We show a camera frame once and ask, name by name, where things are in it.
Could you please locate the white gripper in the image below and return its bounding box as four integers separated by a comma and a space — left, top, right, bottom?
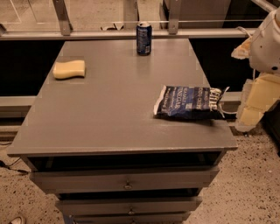
231, 7, 280, 132

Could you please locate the blue chip bag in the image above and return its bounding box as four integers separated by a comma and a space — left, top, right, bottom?
153, 86, 228, 120

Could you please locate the yellow sponge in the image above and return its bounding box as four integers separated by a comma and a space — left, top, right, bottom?
52, 60, 86, 80

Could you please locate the blue soda can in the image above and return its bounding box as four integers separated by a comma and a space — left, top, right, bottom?
136, 21, 152, 56

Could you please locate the middle grey drawer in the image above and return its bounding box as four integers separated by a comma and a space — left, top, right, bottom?
56, 197, 202, 215

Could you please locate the grey drawer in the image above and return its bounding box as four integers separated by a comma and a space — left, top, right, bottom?
73, 212, 190, 224
56, 197, 202, 215
30, 165, 219, 194

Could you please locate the grey drawer cabinet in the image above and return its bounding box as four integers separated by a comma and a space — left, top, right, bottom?
6, 38, 239, 224

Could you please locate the bottom grey drawer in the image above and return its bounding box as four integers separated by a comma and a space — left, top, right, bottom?
73, 212, 190, 224

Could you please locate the top grey drawer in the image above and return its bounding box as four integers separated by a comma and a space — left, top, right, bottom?
30, 165, 219, 194

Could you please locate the white shoe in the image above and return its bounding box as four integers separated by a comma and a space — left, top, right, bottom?
9, 216, 26, 224

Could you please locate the white cable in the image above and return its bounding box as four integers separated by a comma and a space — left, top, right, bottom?
218, 25, 257, 116

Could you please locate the metal railing frame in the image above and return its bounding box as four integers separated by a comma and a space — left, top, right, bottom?
0, 0, 277, 40

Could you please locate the black floor cable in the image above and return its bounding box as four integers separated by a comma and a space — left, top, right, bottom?
0, 141, 30, 175

